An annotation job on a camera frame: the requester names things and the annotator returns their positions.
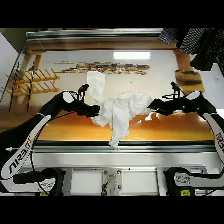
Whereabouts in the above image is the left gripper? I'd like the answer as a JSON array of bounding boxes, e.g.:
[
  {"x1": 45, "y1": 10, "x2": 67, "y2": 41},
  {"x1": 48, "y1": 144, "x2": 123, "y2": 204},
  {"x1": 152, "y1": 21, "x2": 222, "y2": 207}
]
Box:
[{"x1": 79, "y1": 103, "x2": 101, "y2": 119}]

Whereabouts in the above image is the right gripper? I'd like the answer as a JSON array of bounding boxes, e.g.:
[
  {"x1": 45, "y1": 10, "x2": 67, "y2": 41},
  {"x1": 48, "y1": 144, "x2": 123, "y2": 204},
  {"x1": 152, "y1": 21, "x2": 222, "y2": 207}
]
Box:
[{"x1": 147, "y1": 99, "x2": 174, "y2": 117}]

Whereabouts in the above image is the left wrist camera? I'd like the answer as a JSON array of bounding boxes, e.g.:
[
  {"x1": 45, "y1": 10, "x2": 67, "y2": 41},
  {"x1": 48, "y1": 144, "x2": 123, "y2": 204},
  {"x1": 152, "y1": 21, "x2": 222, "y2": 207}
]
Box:
[{"x1": 77, "y1": 83, "x2": 90, "y2": 102}]

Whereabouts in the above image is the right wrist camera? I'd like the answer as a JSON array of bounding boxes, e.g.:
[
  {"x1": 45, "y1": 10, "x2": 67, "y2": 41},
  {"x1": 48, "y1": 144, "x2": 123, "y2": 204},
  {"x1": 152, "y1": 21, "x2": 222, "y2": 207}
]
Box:
[{"x1": 162, "y1": 81, "x2": 185, "y2": 100}]

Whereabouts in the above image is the white garment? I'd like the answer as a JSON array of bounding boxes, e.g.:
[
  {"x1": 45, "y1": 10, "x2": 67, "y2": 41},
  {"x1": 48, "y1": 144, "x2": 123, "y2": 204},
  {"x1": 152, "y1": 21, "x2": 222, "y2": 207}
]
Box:
[{"x1": 86, "y1": 71, "x2": 155, "y2": 148}]

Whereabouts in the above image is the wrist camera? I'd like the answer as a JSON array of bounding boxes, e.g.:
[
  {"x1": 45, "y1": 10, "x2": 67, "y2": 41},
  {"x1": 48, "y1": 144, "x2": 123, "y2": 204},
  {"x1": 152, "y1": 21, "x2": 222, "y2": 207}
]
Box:
[
  {"x1": 77, "y1": 83, "x2": 90, "y2": 102},
  {"x1": 162, "y1": 81, "x2": 185, "y2": 100}
]

